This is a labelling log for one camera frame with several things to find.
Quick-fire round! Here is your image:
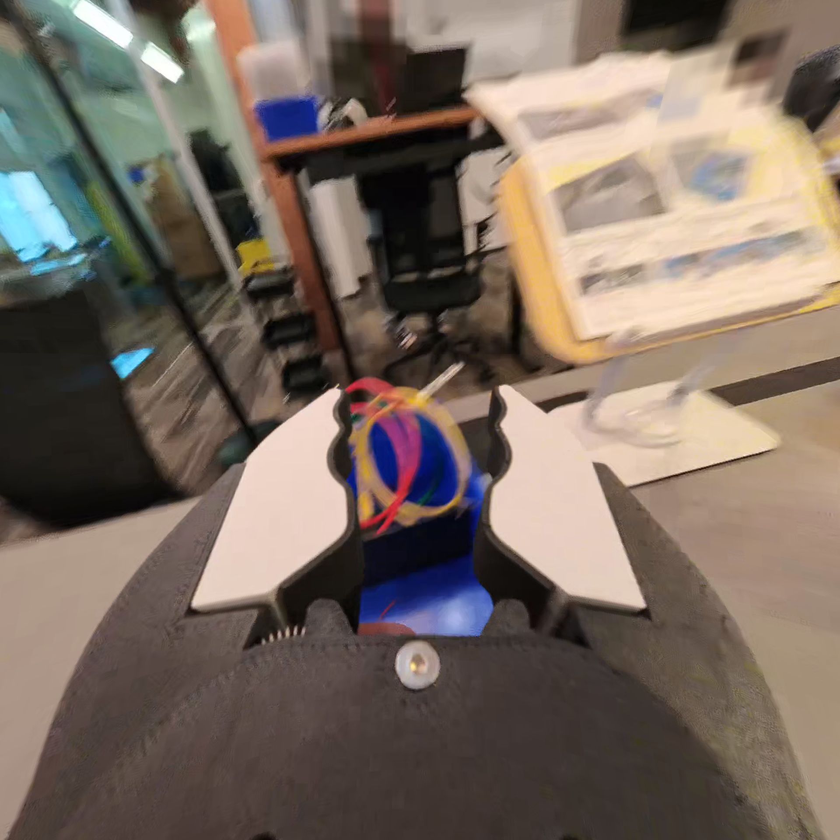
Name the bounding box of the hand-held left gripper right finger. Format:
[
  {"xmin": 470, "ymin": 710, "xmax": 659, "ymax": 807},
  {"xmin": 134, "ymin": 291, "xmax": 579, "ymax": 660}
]
[{"xmin": 474, "ymin": 385, "xmax": 647, "ymax": 618}]

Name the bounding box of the printed instruction sheet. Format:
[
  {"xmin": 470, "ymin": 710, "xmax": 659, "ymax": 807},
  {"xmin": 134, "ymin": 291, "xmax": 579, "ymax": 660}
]
[{"xmin": 466, "ymin": 39, "xmax": 840, "ymax": 342}]

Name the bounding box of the yellow ethernet cable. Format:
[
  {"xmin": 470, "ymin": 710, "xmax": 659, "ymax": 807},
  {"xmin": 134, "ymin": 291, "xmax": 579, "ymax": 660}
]
[{"xmin": 351, "ymin": 387, "xmax": 473, "ymax": 526}]

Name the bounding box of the black monitor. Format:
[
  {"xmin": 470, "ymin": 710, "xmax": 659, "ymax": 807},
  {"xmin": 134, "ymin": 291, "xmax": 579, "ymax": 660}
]
[{"xmin": 399, "ymin": 46, "xmax": 468, "ymax": 112}]

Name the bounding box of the small blue storage bin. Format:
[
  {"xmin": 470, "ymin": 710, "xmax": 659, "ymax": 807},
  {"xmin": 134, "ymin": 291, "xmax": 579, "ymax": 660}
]
[{"xmin": 255, "ymin": 97, "xmax": 322, "ymax": 142}]

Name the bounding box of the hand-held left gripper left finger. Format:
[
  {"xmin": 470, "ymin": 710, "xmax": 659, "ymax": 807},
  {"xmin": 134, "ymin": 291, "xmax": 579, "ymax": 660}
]
[{"xmin": 190, "ymin": 387, "xmax": 366, "ymax": 621}]

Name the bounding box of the wooden desk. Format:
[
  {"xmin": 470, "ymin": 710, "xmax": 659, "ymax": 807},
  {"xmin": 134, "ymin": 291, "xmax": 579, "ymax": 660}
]
[{"xmin": 256, "ymin": 105, "xmax": 487, "ymax": 355}]

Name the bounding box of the black cabinet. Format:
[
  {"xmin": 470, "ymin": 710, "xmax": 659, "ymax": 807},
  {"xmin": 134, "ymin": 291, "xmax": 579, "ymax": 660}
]
[{"xmin": 0, "ymin": 285, "xmax": 188, "ymax": 526}]

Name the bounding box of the blue plastic bin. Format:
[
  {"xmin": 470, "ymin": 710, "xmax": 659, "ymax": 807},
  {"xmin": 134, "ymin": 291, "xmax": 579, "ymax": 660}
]
[{"xmin": 346, "ymin": 413, "xmax": 496, "ymax": 637}]

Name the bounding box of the red ethernet cable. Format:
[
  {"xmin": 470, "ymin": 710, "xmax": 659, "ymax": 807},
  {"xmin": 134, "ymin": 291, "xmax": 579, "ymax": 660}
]
[{"xmin": 344, "ymin": 377, "xmax": 421, "ymax": 532}]

